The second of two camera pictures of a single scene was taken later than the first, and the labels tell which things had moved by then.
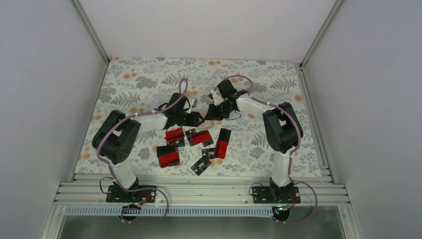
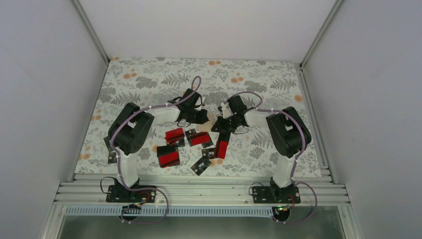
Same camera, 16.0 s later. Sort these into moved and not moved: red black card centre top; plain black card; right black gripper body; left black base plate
Moved: right black gripper body
Not moved: red black card centre top; left black base plate; plain black card
